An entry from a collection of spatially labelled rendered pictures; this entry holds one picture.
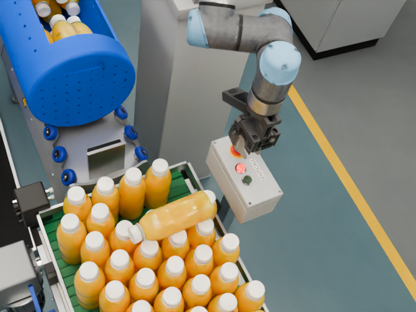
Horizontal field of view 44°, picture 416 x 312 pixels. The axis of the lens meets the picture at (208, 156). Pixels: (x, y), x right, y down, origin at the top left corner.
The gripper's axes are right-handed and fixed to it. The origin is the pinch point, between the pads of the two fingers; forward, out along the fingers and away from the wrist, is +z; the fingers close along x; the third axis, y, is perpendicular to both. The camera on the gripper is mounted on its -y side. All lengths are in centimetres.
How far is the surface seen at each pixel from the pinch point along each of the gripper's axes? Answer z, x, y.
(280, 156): 112, 75, -42
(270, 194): 2.1, 1.9, 13.9
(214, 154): 4.5, -4.9, -2.4
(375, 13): 80, 158, -91
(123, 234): 3.2, -34.2, 9.8
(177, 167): 14.8, -11.6, -7.3
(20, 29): -7, -39, -47
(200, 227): 3.2, -17.5, 14.9
